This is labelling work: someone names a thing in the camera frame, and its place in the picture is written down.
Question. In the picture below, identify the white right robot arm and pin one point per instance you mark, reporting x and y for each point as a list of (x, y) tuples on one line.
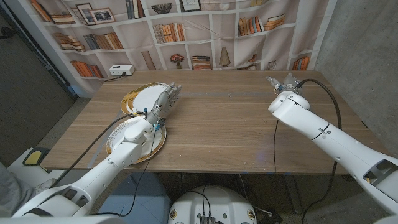
[(342, 143)]

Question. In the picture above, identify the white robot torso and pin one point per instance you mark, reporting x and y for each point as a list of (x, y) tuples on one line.
[(217, 205)]

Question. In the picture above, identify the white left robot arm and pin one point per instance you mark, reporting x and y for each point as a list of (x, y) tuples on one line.
[(102, 171)]

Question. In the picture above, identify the grey table leg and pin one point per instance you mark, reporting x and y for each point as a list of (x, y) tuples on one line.
[(292, 193)]

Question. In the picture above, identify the white power strip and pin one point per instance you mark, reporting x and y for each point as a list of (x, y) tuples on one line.
[(119, 70)]

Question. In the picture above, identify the white gold-rimmed plate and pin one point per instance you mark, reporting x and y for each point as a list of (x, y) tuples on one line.
[(158, 140), (140, 99)]

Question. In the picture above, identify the person in grey trousers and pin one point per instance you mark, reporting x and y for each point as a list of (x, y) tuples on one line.
[(12, 193)]

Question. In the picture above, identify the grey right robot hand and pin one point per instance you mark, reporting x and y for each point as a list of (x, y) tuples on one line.
[(289, 85)]

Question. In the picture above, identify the yellow and black foot pedal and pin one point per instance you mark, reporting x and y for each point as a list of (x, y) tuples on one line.
[(33, 157)]

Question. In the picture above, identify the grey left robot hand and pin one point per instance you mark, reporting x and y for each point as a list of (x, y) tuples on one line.
[(163, 102)]

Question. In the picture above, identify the printed bookshelf backdrop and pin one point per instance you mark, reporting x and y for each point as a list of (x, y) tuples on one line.
[(199, 37)]

